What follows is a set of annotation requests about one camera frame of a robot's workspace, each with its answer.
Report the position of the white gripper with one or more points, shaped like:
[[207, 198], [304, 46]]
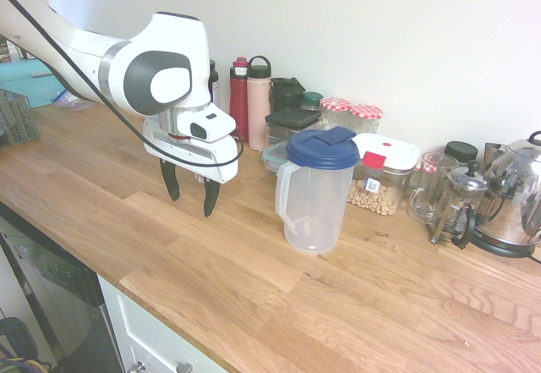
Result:
[[224, 166]]

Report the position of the clear plastic pitcher blue lid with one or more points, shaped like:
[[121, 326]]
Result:
[[317, 204]]

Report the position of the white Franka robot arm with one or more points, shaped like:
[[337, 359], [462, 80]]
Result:
[[169, 43]]

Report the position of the red water bottle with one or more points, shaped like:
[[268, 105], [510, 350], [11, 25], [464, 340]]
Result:
[[238, 106]]

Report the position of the pink water bottle black lid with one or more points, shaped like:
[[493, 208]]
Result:
[[258, 106]]

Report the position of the square container black lid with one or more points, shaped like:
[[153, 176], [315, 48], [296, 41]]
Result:
[[291, 119]]

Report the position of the black shaker bottle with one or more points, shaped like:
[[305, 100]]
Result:
[[283, 94]]

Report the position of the clear plastic bag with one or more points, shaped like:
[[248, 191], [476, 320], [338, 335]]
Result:
[[72, 101]]

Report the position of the white cabinet drawer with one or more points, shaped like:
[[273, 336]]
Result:
[[139, 330]]

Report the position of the green lid glass jar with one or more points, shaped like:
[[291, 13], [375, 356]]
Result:
[[312, 99]]

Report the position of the red checkered lid glass jar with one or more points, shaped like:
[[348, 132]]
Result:
[[365, 113], [334, 106]]

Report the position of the black dishwasher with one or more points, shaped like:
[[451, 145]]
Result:
[[63, 297]]

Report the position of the grey plastic crate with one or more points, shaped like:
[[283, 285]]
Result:
[[17, 115]]

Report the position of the white lid container red clip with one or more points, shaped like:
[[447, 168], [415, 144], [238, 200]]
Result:
[[393, 149]]

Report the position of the clear glass mug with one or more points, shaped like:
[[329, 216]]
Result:
[[422, 204]]

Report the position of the small red checkered lid jar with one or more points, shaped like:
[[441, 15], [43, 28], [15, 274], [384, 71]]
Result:
[[429, 166]]

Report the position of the glass French press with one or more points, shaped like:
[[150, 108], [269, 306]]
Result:
[[460, 204]]

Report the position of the black lid jar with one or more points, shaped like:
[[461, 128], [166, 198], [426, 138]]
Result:
[[460, 151]]

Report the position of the small steel coffee pot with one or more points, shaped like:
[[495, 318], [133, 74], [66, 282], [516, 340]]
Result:
[[494, 155]]

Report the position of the steel electric kettle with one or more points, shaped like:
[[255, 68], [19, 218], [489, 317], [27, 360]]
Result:
[[515, 204]]

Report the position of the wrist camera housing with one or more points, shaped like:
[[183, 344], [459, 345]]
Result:
[[207, 125]]

